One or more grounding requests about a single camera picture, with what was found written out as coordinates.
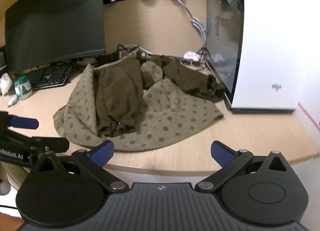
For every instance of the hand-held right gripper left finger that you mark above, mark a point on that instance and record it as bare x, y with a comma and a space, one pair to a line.
102, 153

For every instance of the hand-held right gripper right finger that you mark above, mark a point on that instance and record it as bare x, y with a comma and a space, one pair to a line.
222, 153

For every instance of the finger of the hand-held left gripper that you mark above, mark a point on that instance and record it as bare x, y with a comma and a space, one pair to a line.
23, 122
50, 144

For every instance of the beige polka-dot knit garment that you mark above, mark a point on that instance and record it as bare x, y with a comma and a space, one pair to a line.
170, 118

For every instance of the dark olive garment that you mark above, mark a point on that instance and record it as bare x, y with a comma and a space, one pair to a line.
117, 91

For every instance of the green and white packet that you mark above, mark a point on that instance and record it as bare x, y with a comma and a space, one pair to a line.
12, 101

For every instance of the glass jar with green lid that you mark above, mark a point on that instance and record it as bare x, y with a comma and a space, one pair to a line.
23, 88

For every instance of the white crumpled packet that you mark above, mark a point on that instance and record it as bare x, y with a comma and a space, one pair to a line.
5, 85

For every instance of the black keyboard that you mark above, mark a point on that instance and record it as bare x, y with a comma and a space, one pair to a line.
50, 76

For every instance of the black curved monitor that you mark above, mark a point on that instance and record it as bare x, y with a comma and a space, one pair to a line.
50, 21

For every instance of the black computer tower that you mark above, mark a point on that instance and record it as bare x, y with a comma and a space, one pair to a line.
270, 46

